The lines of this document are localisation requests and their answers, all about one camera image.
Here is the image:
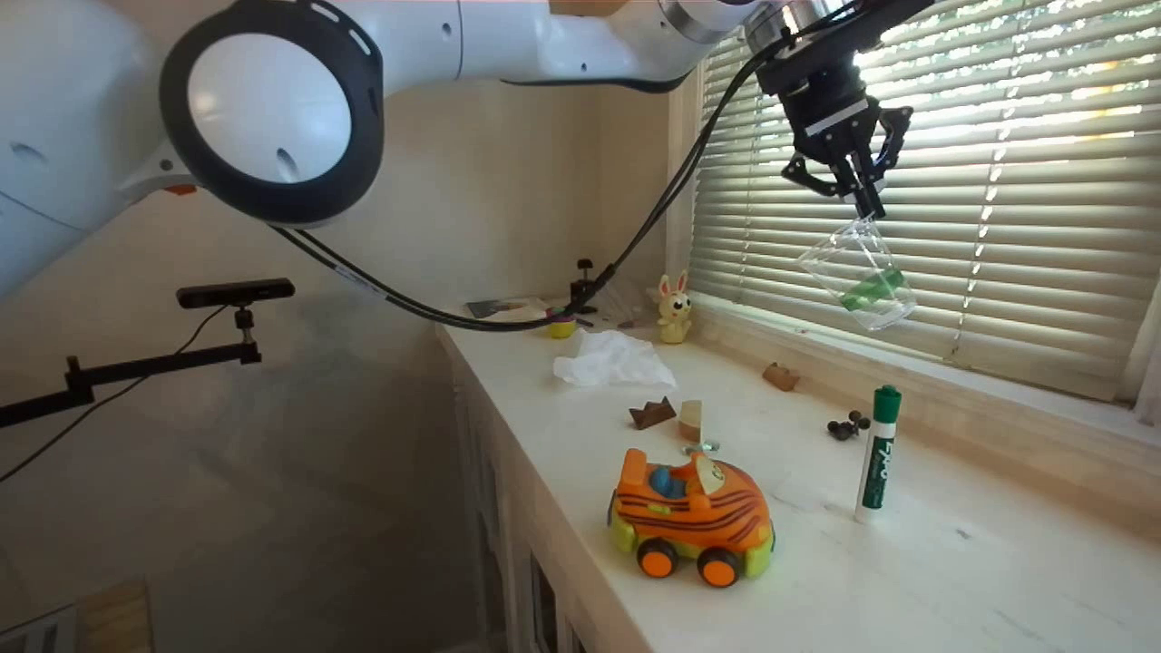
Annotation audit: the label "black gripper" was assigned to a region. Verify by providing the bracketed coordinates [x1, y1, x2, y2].
[756, 13, 916, 221]

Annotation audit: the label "clear plastic cup green band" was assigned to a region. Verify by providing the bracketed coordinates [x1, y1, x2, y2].
[793, 211, 916, 338]

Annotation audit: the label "white window blinds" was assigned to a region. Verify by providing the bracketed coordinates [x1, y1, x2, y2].
[689, 0, 1161, 407]

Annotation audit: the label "small brown block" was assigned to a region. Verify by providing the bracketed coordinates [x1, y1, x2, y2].
[756, 360, 805, 395]

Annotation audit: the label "yellow bunny figurine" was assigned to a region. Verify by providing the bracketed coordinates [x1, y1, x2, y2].
[646, 270, 700, 348]

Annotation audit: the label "green whiteboard marker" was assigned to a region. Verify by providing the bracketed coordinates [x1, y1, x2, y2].
[858, 380, 908, 515]

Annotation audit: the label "beige wooden wedge block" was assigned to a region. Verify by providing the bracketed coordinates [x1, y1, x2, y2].
[675, 395, 708, 444]

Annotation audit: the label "crumpled white plastic bag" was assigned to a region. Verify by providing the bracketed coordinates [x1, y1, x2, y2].
[552, 326, 677, 392]

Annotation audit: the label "dark brown toy piece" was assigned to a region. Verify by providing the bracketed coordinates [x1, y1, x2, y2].
[627, 395, 677, 430]

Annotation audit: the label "grey flat piece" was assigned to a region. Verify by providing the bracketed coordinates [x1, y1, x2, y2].
[463, 294, 556, 326]

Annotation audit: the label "orange toy car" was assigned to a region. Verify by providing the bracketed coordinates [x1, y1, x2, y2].
[605, 444, 778, 592]

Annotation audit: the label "white counter cabinet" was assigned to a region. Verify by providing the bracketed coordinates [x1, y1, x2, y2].
[430, 303, 1161, 653]

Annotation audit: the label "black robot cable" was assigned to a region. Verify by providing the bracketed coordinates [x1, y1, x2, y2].
[276, 31, 776, 333]

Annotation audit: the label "black stereo camera bar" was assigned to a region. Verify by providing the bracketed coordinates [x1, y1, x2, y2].
[175, 274, 297, 311]

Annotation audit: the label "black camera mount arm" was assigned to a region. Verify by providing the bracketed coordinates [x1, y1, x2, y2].
[0, 303, 263, 428]

